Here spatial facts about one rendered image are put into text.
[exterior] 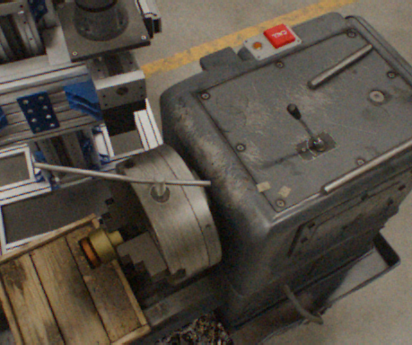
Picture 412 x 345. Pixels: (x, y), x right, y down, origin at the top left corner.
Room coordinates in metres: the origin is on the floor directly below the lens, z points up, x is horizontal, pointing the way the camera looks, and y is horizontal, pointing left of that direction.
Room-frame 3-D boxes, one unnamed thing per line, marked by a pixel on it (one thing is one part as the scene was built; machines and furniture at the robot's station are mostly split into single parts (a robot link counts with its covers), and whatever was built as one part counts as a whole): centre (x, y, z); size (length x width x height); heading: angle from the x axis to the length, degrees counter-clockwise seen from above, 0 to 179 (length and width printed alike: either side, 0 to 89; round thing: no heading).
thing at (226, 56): (0.84, -0.03, 1.24); 0.09 x 0.08 x 0.03; 121
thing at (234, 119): (0.73, -0.23, 1.06); 0.59 x 0.48 x 0.39; 121
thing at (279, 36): (0.93, -0.17, 1.26); 0.06 x 0.06 x 0.02; 31
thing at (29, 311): (0.36, 0.34, 0.89); 0.36 x 0.30 x 0.04; 31
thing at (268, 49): (0.92, -0.15, 1.23); 0.13 x 0.08 x 0.05; 121
